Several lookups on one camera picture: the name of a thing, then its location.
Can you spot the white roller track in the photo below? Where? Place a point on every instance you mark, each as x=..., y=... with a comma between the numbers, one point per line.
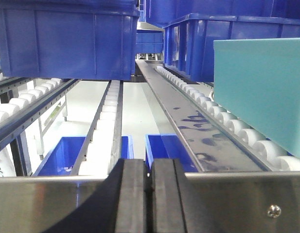
x=107, y=122
x=20, y=115
x=262, y=150

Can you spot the white roller track left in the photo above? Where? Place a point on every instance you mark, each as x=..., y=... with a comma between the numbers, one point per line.
x=20, y=115

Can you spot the stainless steel shelf front rail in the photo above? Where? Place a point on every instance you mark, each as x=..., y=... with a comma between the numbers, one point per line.
x=260, y=203

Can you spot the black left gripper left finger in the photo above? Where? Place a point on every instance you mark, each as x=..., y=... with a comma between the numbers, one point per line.
x=116, y=206

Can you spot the large blue bin upper left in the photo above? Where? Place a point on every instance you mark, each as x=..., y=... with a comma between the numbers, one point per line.
x=68, y=39

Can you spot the white roller track centre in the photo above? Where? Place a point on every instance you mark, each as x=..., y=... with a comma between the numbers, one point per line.
x=107, y=122

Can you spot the grey metal divider rail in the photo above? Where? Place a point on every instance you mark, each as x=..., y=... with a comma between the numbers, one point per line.
x=210, y=146

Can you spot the light teal plastic bin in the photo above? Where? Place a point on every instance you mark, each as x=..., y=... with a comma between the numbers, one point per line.
x=258, y=80

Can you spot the blue bin upper right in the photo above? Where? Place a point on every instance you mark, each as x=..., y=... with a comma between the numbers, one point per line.
x=188, y=40

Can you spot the white roller track right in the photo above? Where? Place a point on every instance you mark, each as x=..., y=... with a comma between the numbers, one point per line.
x=262, y=150

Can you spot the distant blue bin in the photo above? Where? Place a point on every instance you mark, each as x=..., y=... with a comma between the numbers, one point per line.
x=149, y=42

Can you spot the blue bin lower left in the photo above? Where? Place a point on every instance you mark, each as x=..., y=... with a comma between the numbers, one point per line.
x=62, y=158

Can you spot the blue bin lower right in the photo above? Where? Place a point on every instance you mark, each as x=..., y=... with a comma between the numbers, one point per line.
x=167, y=146

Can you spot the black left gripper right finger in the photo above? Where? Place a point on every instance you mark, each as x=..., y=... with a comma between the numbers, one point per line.
x=167, y=210

